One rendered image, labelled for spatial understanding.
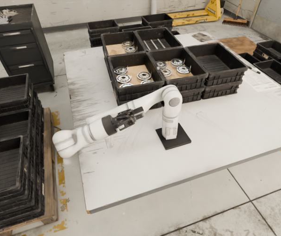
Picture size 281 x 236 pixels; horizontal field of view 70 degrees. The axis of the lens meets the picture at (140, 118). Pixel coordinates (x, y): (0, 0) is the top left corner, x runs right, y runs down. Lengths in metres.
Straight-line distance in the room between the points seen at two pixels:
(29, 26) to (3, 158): 1.39
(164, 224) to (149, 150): 0.74
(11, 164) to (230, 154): 1.38
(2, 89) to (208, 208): 2.11
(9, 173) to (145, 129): 0.91
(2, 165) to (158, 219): 1.17
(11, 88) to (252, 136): 2.06
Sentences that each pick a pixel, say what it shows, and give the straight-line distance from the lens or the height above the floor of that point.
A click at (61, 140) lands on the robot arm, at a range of 0.79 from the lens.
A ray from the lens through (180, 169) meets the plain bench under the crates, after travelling 1.13.
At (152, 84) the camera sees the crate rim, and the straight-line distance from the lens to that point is 1.25.
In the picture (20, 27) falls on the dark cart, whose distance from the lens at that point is 2.53.
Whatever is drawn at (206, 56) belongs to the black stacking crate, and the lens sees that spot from 1.82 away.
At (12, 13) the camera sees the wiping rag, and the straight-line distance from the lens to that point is 2.90.
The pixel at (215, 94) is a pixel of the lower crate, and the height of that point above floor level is 0.73.
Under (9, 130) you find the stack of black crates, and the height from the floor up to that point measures 0.38.
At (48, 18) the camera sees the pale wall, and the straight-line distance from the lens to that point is 4.64.
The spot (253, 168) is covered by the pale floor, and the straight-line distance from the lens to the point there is 2.19.
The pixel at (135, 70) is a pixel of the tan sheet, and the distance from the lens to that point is 1.56.
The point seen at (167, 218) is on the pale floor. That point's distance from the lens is 1.75.
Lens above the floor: 1.66
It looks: 45 degrees down
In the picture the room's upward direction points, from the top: straight up
